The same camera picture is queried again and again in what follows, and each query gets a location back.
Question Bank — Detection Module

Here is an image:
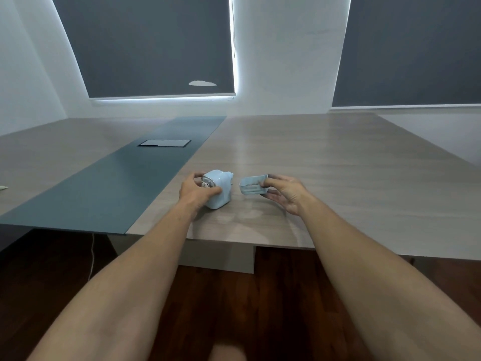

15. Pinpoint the person's right hand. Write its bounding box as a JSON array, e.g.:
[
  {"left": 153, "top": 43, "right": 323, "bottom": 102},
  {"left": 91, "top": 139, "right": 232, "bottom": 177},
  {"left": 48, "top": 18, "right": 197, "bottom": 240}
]
[{"left": 261, "top": 174, "right": 317, "bottom": 217}]

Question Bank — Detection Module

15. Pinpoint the person's left hand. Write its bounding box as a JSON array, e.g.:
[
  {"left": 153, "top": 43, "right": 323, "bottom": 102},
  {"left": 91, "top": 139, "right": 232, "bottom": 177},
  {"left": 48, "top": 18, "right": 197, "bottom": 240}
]
[{"left": 178, "top": 172, "right": 222, "bottom": 219}]

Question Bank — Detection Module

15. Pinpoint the light blue pencil sharpener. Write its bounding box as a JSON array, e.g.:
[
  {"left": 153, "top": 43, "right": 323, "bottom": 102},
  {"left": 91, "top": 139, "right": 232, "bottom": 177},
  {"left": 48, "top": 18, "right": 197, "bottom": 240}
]
[{"left": 202, "top": 169, "right": 234, "bottom": 210}]

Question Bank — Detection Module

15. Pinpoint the clear plastic shavings tray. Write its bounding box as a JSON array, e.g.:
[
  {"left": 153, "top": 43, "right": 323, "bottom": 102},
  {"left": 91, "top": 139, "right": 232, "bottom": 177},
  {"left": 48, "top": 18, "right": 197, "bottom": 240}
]
[{"left": 239, "top": 174, "right": 269, "bottom": 197}]

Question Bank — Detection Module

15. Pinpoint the person's right forearm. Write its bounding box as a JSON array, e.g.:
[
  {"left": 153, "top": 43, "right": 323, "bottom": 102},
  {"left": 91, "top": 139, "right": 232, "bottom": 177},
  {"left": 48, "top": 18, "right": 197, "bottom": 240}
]
[{"left": 300, "top": 199, "right": 481, "bottom": 361}]

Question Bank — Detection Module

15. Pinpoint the person's left forearm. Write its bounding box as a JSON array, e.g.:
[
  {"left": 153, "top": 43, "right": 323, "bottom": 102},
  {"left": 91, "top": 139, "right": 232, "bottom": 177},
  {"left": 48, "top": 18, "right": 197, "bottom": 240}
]
[{"left": 27, "top": 201, "right": 200, "bottom": 361}]

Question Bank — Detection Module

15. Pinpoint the person's knee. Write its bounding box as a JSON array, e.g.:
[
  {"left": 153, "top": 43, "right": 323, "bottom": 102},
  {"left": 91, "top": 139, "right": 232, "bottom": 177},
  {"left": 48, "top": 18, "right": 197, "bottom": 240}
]
[{"left": 211, "top": 343, "right": 246, "bottom": 361}]

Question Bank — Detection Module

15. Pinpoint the dark grey roller blind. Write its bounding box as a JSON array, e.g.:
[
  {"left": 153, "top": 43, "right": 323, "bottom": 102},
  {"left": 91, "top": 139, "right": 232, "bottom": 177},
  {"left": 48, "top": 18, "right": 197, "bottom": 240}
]
[
  {"left": 51, "top": 0, "right": 236, "bottom": 101},
  {"left": 331, "top": 0, "right": 481, "bottom": 109}
]

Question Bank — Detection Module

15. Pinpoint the black table cable box lid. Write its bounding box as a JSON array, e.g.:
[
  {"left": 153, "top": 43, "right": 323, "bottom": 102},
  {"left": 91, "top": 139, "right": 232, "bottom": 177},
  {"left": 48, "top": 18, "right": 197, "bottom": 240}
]
[{"left": 138, "top": 139, "right": 191, "bottom": 148}]

